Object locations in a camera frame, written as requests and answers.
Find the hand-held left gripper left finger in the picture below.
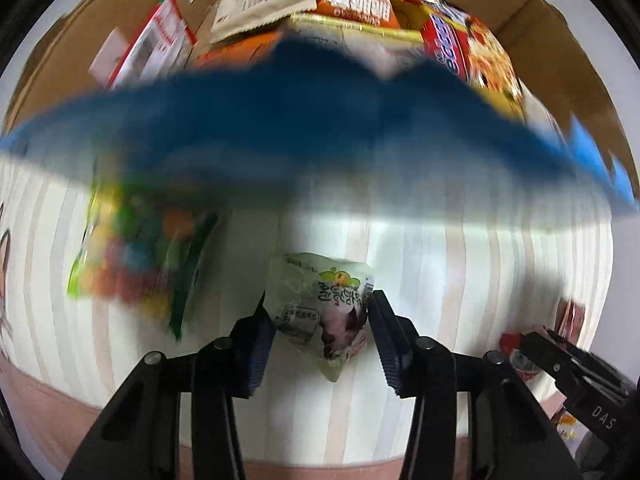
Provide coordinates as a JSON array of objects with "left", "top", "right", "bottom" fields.
[{"left": 62, "top": 305, "right": 279, "bottom": 480}]

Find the orange snack packet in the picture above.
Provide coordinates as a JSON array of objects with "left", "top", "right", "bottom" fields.
[{"left": 194, "top": 29, "right": 287, "bottom": 69}]

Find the white chocolate biscuit packet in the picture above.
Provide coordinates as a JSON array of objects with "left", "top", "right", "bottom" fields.
[{"left": 209, "top": 0, "right": 319, "bottom": 44}]

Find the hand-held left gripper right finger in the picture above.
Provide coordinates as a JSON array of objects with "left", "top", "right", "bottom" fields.
[{"left": 367, "top": 290, "right": 584, "bottom": 480}]

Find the colourful candy bag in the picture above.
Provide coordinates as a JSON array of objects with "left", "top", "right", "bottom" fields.
[{"left": 67, "top": 184, "right": 219, "bottom": 342}]

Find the dark red flat packet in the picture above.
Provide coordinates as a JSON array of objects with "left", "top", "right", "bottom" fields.
[{"left": 555, "top": 299, "right": 587, "bottom": 342}]

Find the small pale green snack packet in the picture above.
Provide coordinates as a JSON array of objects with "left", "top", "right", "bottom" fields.
[{"left": 263, "top": 252, "right": 376, "bottom": 384}]

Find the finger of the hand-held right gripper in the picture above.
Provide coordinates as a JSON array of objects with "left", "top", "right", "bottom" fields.
[{"left": 517, "top": 329, "right": 593, "bottom": 388}]

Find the yellow red noodle packet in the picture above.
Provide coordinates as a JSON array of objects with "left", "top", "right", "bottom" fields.
[{"left": 389, "top": 0, "right": 527, "bottom": 122}]

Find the small red snack packet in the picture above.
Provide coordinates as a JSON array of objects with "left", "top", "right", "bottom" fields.
[{"left": 499, "top": 332, "right": 549, "bottom": 382}]

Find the cardboard box blue print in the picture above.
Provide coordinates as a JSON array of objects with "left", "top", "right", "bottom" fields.
[{"left": 0, "top": 0, "right": 640, "bottom": 220}]

